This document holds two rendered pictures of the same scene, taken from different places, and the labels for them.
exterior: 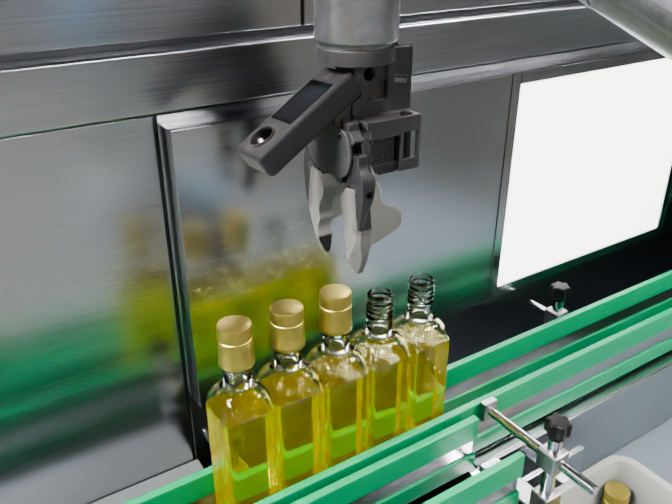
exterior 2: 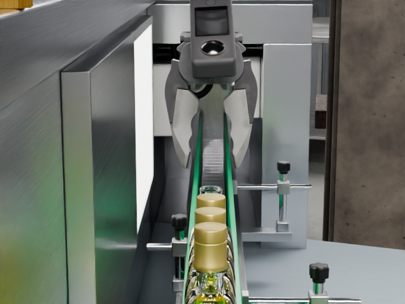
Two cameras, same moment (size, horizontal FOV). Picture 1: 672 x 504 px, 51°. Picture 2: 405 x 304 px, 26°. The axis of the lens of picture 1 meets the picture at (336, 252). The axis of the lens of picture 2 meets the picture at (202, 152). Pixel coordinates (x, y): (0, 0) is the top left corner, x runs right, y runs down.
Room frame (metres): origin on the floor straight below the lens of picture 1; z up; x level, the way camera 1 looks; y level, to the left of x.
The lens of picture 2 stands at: (0.09, 0.81, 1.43)
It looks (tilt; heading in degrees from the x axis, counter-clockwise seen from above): 12 degrees down; 304
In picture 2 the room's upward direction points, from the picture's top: straight up
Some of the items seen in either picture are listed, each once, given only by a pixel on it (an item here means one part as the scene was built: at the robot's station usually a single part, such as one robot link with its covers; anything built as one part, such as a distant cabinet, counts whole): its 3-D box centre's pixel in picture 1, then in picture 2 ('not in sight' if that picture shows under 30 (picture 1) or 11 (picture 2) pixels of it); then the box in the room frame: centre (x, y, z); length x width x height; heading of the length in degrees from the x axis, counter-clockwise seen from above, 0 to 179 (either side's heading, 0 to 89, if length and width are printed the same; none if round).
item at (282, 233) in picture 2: not in sight; (271, 213); (0.97, -0.77, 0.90); 0.17 x 0.05 x 0.23; 33
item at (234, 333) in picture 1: (235, 343); (210, 246); (0.56, 0.10, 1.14); 0.04 x 0.04 x 0.04
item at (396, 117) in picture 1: (361, 110); (211, 32); (0.64, -0.02, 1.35); 0.09 x 0.08 x 0.12; 123
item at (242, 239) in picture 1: (482, 194); (124, 145); (0.92, -0.21, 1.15); 0.90 x 0.03 x 0.34; 123
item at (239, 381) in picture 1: (236, 361); (210, 266); (0.56, 0.10, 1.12); 0.03 x 0.03 x 0.05
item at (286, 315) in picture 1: (287, 325); (210, 230); (0.59, 0.05, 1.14); 0.04 x 0.04 x 0.04
